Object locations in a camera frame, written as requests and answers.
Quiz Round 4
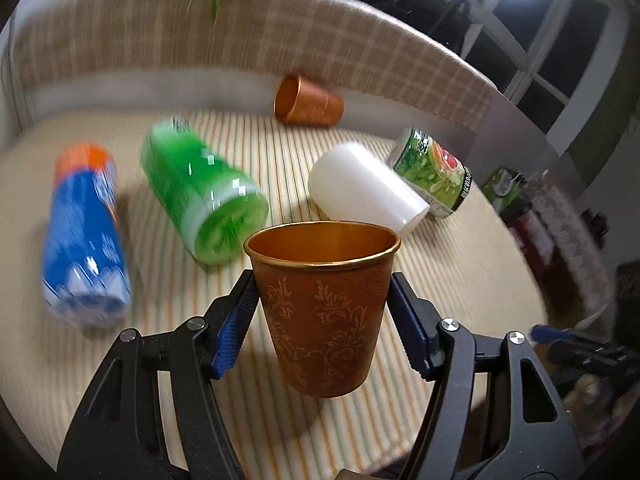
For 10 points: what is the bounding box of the orange patterned paper cup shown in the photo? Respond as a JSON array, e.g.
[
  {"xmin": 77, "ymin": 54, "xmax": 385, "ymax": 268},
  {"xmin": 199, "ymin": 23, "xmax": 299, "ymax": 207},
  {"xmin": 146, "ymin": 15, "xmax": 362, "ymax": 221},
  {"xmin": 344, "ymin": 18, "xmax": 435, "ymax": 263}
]
[{"xmin": 244, "ymin": 221, "xmax": 401, "ymax": 398}]

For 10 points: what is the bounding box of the white plastic cup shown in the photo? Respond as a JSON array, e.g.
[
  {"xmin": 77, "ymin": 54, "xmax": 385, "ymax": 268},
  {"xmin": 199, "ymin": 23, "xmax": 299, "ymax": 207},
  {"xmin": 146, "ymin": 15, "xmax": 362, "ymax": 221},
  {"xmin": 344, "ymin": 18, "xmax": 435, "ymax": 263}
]
[{"xmin": 308, "ymin": 142, "xmax": 431, "ymax": 237}]

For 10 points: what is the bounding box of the gloved right hand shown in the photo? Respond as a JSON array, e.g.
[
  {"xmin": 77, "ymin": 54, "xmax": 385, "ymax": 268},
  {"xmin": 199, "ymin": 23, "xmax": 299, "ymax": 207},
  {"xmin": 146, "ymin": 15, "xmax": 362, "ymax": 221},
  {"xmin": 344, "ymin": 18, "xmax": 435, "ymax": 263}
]
[{"xmin": 563, "ymin": 374, "xmax": 639, "ymax": 455}]

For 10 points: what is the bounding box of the green plastic bottle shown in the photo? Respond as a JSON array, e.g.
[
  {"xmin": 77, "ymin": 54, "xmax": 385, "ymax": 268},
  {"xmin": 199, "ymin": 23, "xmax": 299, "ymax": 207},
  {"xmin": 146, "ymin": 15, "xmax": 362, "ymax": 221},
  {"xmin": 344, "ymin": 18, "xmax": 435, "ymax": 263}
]
[{"xmin": 140, "ymin": 117, "xmax": 269, "ymax": 266}]

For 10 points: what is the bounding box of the dark red cardboard box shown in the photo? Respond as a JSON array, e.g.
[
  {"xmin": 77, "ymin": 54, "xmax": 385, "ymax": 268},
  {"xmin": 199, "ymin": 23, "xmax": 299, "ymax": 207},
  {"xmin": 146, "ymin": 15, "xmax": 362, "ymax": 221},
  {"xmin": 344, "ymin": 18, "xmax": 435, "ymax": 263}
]
[{"xmin": 508, "ymin": 209, "xmax": 555, "ymax": 275}]

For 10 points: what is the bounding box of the blue orange-capped bottle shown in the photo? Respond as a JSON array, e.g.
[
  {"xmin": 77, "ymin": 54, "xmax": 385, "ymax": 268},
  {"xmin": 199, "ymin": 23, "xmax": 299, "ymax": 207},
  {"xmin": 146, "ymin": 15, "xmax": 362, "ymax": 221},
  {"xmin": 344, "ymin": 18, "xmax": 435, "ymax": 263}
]
[{"xmin": 41, "ymin": 142, "xmax": 132, "ymax": 328}]

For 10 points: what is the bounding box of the green grapefruit tea container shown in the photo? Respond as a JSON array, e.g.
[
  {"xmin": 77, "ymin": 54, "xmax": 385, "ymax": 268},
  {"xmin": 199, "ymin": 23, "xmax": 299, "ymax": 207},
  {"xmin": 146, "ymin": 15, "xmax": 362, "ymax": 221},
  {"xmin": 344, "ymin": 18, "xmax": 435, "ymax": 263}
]
[{"xmin": 386, "ymin": 128, "xmax": 473, "ymax": 218}]

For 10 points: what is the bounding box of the striped yellow mattress cover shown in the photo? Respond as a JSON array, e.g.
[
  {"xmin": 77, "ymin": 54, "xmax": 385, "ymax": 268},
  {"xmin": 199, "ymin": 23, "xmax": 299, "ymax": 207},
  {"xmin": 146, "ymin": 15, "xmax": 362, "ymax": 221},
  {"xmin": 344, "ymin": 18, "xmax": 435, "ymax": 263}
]
[{"xmin": 0, "ymin": 106, "xmax": 549, "ymax": 476}]

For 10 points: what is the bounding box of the plaid brown blanket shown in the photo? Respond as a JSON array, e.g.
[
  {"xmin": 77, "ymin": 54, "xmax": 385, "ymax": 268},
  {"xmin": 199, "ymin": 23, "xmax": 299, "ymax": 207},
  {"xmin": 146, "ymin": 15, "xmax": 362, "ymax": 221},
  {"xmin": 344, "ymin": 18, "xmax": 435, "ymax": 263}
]
[{"xmin": 11, "ymin": 0, "xmax": 497, "ymax": 128}]

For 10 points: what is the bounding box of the black tripod stand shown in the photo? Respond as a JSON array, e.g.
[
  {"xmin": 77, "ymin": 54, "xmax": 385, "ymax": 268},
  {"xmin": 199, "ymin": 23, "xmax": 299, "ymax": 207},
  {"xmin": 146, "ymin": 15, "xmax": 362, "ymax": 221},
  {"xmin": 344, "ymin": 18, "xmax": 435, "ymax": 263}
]
[{"xmin": 428, "ymin": 0, "xmax": 471, "ymax": 37}]

